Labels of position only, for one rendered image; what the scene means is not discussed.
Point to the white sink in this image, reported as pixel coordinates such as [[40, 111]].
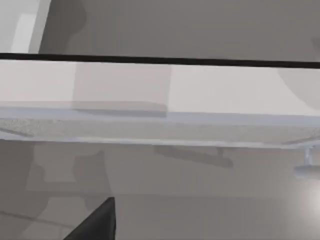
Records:
[[200, 95]]

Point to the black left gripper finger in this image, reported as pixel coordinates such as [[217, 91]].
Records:
[[100, 222]]

